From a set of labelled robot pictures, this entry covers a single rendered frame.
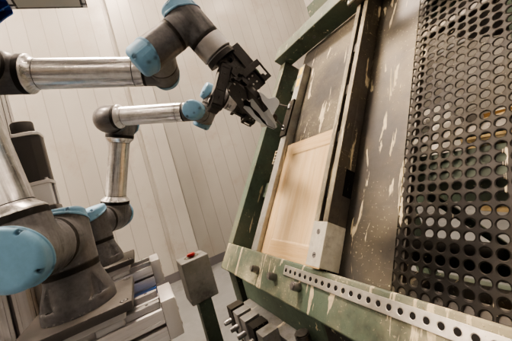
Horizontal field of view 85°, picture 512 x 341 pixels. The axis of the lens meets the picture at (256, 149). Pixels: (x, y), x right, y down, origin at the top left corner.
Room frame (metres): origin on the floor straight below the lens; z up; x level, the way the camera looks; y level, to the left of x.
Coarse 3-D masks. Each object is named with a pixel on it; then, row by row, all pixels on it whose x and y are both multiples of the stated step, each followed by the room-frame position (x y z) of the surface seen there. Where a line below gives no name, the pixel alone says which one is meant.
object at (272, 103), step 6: (264, 96) 0.64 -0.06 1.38; (252, 102) 0.63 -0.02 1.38; (264, 102) 0.64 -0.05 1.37; (270, 102) 0.65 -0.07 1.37; (276, 102) 0.65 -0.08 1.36; (258, 108) 0.63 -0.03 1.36; (270, 108) 0.65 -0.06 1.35; (276, 108) 0.65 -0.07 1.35; (264, 114) 0.63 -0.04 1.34; (270, 114) 0.64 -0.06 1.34; (264, 120) 0.65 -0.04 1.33; (270, 120) 0.64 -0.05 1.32; (270, 126) 0.66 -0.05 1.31; (276, 126) 0.66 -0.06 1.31
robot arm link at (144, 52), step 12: (156, 24) 0.58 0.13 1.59; (168, 24) 0.57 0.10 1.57; (144, 36) 0.56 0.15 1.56; (156, 36) 0.56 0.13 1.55; (168, 36) 0.57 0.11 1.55; (180, 36) 0.58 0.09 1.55; (132, 48) 0.55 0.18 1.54; (144, 48) 0.55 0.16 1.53; (156, 48) 0.56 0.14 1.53; (168, 48) 0.57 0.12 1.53; (180, 48) 0.59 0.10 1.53; (132, 60) 0.58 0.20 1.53; (144, 60) 0.56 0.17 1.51; (156, 60) 0.57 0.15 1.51; (168, 60) 0.60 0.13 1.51; (144, 72) 0.58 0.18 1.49; (156, 72) 0.60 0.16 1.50; (168, 72) 0.65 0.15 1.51
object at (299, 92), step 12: (300, 84) 1.39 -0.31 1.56; (300, 96) 1.38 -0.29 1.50; (300, 108) 1.37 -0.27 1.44; (288, 132) 1.31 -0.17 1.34; (288, 144) 1.30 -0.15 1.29; (276, 156) 1.32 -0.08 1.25; (276, 168) 1.27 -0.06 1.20; (276, 180) 1.24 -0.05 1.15; (264, 204) 1.24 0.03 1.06; (264, 216) 1.20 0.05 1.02; (264, 228) 1.19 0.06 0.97
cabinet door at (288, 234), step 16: (304, 144) 1.17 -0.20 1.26; (320, 144) 1.07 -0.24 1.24; (288, 160) 1.24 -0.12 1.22; (304, 160) 1.13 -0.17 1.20; (320, 160) 1.03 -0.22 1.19; (288, 176) 1.20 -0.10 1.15; (304, 176) 1.09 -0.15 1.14; (320, 176) 1.00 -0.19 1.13; (288, 192) 1.15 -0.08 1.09; (304, 192) 1.05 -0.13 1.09; (272, 208) 1.21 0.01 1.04; (288, 208) 1.11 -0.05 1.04; (304, 208) 1.01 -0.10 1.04; (272, 224) 1.16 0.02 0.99; (288, 224) 1.07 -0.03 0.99; (304, 224) 0.98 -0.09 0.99; (272, 240) 1.12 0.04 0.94; (288, 240) 1.03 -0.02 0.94; (304, 240) 0.95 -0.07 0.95; (288, 256) 0.99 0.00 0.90; (304, 256) 0.91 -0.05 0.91
